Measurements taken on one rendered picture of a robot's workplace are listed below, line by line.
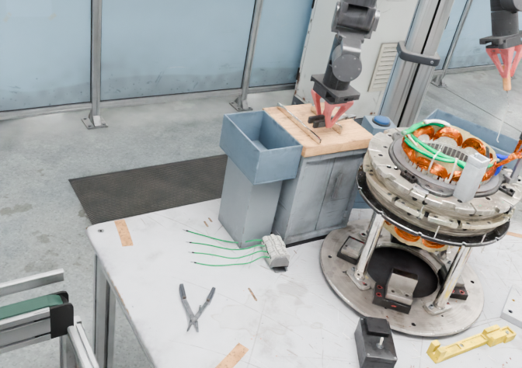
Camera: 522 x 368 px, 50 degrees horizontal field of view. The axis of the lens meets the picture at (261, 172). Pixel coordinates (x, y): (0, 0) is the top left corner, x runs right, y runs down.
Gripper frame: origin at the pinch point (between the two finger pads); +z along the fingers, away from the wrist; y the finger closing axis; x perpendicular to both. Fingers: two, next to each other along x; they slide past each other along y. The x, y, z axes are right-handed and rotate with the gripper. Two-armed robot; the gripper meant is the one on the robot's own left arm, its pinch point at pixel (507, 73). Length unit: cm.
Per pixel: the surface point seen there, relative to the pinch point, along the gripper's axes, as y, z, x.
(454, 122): -2.2, 13.1, 16.0
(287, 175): -57, 10, 9
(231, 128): -64, -1, 18
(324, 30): 79, -2, 211
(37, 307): -112, 22, 13
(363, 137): -36.2, 7.1, 8.3
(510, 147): 4.7, 20.4, 4.5
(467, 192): -35.0, 13.7, -21.2
